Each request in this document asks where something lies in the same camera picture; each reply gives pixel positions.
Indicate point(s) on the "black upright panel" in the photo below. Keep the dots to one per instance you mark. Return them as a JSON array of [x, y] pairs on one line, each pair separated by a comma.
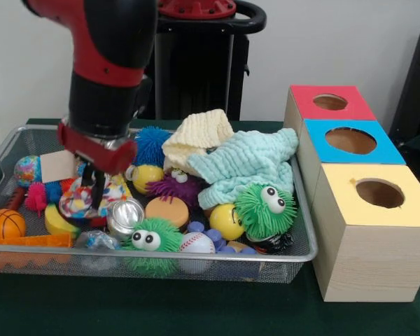
[[414, 80]]

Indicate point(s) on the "silver drink can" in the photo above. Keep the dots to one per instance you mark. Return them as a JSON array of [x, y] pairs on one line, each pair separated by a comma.
[[126, 217]]

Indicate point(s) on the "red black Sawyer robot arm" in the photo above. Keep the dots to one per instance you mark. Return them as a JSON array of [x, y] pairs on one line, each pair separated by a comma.
[[112, 52]]

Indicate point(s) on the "white toy baseball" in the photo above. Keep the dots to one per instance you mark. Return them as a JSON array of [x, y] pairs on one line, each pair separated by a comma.
[[197, 243]]

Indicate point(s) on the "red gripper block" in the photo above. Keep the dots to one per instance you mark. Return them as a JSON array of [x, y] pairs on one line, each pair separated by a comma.
[[101, 154]]

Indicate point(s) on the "plain wooden cube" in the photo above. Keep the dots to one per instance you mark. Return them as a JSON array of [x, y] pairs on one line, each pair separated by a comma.
[[57, 166]]

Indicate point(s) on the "wooden box with three holes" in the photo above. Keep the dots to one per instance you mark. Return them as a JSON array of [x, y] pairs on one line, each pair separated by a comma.
[[371, 259]]

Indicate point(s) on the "purple spiky toy with eyes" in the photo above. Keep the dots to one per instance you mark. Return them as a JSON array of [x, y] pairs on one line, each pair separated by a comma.
[[176, 189]]

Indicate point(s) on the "cream waffle cloth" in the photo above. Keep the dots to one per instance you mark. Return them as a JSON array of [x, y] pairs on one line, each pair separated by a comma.
[[199, 133]]

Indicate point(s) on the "yellow smiley ball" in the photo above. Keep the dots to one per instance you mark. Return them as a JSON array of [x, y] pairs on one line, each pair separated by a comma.
[[222, 222]]

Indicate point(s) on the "orange toy basketball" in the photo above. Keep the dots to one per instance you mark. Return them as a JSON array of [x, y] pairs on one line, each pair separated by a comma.
[[5, 224]]

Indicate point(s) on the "mint waffle cloth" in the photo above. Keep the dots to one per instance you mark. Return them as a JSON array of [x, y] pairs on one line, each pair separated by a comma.
[[245, 161]]

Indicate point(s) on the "green spiky toy with eyes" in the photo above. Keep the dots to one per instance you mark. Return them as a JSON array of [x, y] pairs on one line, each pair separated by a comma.
[[164, 234]]

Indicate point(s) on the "colourful spotted cloth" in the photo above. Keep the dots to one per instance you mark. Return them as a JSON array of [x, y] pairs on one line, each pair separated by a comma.
[[77, 201]]

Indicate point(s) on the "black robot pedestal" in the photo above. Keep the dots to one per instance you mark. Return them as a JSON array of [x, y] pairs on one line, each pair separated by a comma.
[[203, 70]]

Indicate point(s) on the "green spiky ball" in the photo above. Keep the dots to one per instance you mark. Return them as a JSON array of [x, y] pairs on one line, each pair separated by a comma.
[[262, 217]]

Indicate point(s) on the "blue spiky ball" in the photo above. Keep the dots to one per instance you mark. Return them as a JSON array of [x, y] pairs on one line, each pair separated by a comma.
[[152, 145]]

